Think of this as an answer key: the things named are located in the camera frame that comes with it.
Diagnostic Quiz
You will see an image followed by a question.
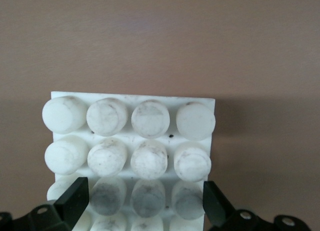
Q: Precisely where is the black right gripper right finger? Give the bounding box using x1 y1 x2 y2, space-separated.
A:
203 180 314 231

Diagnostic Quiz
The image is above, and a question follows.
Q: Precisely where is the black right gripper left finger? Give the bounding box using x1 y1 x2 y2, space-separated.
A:
0 177 90 231

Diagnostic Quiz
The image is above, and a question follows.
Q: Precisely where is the white studded base plate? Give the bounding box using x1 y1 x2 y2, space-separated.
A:
41 90 217 231

